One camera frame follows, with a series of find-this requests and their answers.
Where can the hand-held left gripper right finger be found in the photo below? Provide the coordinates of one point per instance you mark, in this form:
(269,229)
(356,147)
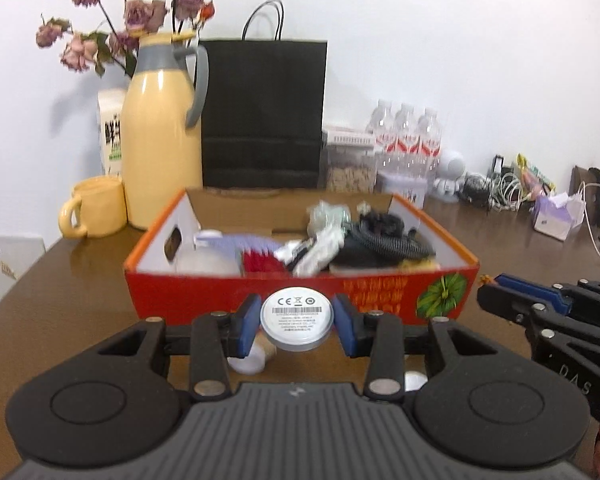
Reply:
(345,329)

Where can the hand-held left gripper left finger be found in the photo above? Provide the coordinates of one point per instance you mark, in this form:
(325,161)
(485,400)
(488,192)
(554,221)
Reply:
(247,324)

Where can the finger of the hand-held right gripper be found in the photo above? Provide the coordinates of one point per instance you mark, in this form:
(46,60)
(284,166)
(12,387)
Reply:
(530,288)
(505,300)

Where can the round white puck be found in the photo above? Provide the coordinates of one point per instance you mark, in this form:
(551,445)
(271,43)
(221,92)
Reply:
(297,317)

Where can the red cardboard box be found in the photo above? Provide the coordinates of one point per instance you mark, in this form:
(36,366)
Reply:
(190,292)

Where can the navy blue case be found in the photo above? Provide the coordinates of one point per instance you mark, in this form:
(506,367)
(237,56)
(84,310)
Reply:
(352,255)

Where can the translucent white plastic box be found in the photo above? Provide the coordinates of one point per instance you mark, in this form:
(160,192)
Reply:
(205,262)

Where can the purple knitted cloth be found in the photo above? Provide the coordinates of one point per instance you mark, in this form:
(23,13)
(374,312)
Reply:
(250,241)

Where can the white and yellow plush alpaca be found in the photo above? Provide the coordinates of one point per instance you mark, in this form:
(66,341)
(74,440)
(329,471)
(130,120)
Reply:
(420,262)

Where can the iridescent bath puff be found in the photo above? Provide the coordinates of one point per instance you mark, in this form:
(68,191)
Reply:
(330,216)

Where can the red fuzzy item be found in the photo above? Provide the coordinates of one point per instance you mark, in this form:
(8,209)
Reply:
(260,261)

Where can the purple tissue pack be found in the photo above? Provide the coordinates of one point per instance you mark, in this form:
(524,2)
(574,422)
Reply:
(557,217)

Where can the black and white small packet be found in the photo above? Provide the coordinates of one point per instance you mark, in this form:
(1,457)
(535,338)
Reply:
(292,251)

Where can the colourful snack packet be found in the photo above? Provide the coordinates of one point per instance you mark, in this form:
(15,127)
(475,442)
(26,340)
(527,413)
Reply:
(535,175)

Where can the black power adapter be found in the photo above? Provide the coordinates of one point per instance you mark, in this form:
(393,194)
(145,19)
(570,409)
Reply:
(497,165)

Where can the white robot toy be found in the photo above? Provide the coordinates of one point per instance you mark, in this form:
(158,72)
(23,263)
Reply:
(450,170)

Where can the grey tin box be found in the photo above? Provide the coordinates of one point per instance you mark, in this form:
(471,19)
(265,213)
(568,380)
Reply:
(405,187)

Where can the clear container of nuts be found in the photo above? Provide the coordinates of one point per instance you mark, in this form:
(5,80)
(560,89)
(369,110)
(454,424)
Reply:
(350,172)

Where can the clear water bottle red label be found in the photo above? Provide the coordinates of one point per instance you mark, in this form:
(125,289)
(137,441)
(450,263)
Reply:
(406,135)
(382,132)
(429,137)

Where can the yellow mug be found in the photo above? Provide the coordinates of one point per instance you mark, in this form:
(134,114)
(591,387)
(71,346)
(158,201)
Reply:
(100,207)

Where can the white flat box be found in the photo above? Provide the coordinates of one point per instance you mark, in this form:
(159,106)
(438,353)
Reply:
(349,136)

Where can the yellow thermos jug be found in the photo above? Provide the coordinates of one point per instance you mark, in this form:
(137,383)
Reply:
(160,150)

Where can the black paper bag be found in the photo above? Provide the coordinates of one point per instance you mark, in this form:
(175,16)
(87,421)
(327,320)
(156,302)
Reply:
(265,120)

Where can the white milk carton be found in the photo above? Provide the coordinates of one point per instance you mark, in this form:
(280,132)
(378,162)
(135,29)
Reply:
(111,135)

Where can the white desk calendar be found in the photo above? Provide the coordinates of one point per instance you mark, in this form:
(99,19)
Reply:
(10,270)

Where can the dried pink roses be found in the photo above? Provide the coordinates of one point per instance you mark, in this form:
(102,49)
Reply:
(140,12)

